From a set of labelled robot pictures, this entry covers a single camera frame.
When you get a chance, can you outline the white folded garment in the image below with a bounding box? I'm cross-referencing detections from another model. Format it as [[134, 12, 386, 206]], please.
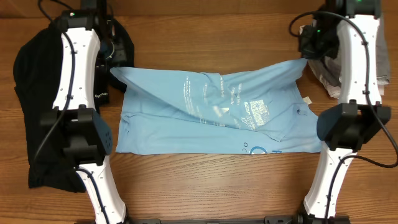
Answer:
[[298, 24, 386, 100]]

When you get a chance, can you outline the light blue t-shirt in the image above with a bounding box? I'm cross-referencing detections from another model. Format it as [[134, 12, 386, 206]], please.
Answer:
[[111, 59, 322, 155]]

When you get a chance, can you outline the black t-shirt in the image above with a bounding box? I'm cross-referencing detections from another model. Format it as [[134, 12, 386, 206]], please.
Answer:
[[12, 18, 136, 194]]

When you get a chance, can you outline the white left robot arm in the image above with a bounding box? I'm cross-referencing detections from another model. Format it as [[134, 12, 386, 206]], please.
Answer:
[[34, 1, 129, 223]]

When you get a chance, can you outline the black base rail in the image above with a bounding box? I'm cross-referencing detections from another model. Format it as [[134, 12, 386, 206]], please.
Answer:
[[126, 216, 294, 224]]

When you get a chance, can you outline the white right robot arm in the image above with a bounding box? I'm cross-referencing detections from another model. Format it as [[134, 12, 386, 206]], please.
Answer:
[[265, 0, 397, 223]]

